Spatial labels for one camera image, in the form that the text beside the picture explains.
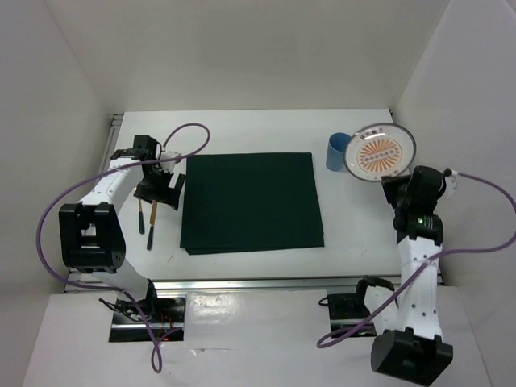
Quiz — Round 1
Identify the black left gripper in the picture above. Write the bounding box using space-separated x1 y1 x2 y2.
134 166 185 210

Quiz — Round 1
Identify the gold knife dark handle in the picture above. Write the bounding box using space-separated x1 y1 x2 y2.
146 201 158 251

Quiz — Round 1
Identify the gold fork dark handle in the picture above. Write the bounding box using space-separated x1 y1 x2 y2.
138 198 145 235

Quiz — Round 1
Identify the white plate orange sunburst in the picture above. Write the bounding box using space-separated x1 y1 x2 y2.
343 123 417 182

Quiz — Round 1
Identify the dark green cloth placemat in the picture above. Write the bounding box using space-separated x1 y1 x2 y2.
180 152 325 255

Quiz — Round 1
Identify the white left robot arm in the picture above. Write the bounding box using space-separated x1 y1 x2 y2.
59 135 185 322

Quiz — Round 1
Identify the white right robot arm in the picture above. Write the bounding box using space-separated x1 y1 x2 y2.
352 166 453 386

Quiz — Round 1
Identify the blue plastic cup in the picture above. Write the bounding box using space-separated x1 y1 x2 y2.
326 132 352 172

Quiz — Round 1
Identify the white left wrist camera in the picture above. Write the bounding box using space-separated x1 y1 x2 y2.
160 150 182 164

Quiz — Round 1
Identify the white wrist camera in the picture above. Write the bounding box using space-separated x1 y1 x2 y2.
160 150 182 164
443 169 459 197

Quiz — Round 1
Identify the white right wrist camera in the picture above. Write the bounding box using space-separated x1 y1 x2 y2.
443 169 459 197

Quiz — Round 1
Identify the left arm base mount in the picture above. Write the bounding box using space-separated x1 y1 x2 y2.
98 296 186 343

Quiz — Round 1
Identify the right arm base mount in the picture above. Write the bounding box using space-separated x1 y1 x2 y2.
318 293 369 339

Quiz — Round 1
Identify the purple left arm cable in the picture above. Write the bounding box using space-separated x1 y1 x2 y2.
35 123 212 374

